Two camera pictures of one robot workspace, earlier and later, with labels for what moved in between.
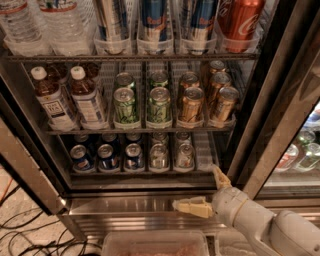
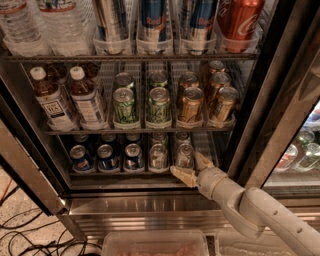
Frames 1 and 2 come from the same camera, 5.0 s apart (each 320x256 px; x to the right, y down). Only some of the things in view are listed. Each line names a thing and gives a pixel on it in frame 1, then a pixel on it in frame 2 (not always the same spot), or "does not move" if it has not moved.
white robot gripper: [227, 204] → [207, 180]
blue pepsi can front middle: [107, 162] does not move
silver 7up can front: [185, 157] does not move
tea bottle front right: [86, 100] does not move
